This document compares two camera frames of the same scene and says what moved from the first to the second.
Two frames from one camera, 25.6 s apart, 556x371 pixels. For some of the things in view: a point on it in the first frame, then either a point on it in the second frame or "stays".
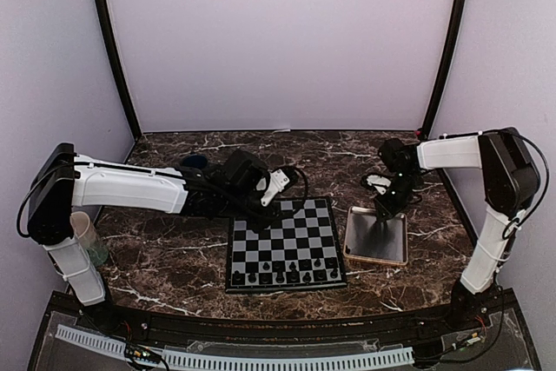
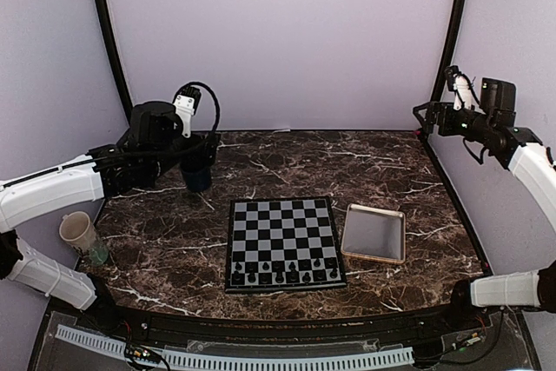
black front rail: [135, 327] stays
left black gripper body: [238, 206] to [168, 155]
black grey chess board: [301, 248] stays
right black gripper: [390, 210] to [434, 109]
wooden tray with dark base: [372, 241] stays
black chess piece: [280, 278] stays
